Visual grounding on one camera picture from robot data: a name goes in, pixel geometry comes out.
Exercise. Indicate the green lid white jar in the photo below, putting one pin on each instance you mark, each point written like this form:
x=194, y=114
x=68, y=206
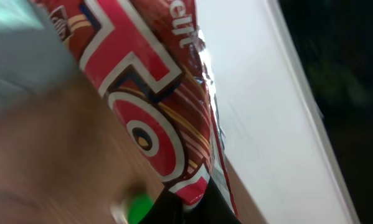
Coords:
x=132, y=208

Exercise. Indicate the red Top chocolate bar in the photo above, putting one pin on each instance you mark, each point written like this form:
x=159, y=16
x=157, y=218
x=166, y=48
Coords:
x=148, y=59

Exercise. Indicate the white barcode scanner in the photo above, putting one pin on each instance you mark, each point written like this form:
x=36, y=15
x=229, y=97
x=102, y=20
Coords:
x=281, y=162

